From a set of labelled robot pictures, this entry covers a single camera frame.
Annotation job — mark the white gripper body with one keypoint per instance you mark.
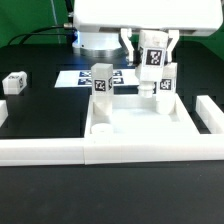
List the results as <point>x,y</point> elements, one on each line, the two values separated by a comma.
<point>190,17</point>

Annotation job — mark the white U-shaped obstacle fence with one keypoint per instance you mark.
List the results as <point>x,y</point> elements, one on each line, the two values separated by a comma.
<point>102,146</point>

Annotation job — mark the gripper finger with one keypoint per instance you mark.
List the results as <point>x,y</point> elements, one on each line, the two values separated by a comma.
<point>124,39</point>
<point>173,38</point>

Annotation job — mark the white sheet with markers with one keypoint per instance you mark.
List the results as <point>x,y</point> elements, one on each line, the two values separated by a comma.
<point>82,78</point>

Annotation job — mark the white square tabletop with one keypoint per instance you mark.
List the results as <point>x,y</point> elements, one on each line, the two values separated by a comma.
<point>134,115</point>

